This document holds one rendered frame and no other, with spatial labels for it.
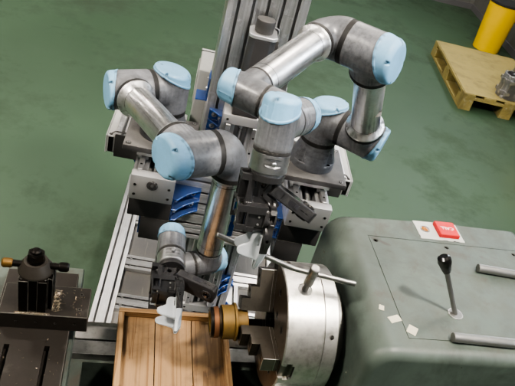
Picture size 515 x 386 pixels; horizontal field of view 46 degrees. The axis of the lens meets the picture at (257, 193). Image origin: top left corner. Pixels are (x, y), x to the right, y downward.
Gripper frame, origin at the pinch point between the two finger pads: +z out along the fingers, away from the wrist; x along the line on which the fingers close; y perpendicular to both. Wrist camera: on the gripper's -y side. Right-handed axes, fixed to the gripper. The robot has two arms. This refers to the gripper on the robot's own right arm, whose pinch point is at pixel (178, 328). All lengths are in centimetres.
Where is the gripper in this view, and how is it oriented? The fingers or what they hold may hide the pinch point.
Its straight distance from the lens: 148.7
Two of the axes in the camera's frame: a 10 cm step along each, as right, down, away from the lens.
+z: 0.9, 6.0, -7.9
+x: 2.2, -7.9, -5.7
